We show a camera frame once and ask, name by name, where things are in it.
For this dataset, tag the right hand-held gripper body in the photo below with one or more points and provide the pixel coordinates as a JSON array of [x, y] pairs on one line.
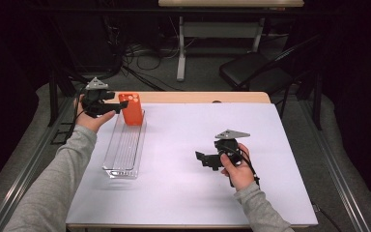
[[228, 143]]

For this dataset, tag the clear plastic packaging box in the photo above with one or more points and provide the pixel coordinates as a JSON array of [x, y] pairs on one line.
[[125, 148]]

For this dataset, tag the black folding chair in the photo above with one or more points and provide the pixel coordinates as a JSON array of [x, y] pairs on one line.
[[251, 69]]

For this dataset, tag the person's left hand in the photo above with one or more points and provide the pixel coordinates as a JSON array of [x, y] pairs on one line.
[[91, 124]]

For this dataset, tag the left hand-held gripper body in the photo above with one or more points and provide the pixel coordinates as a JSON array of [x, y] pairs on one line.
[[95, 96]]

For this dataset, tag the white-framed desk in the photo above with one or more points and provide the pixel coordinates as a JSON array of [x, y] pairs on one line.
[[219, 30]]

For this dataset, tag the orange phone case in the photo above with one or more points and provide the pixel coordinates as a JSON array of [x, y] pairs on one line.
[[131, 111]]

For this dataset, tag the black metal stand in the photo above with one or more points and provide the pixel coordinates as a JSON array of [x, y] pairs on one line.
[[54, 96], [317, 103]]

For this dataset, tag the wooden table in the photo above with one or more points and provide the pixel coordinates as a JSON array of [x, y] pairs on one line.
[[190, 97]]

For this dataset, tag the black square floor frame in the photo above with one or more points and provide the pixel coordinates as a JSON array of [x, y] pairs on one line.
[[58, 138]]

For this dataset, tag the aluminium floor rail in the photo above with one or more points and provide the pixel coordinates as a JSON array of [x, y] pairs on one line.
[[29, 167], [338, 170]]

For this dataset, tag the person's right hand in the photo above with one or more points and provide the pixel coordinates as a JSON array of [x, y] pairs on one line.
[[240, 177]]

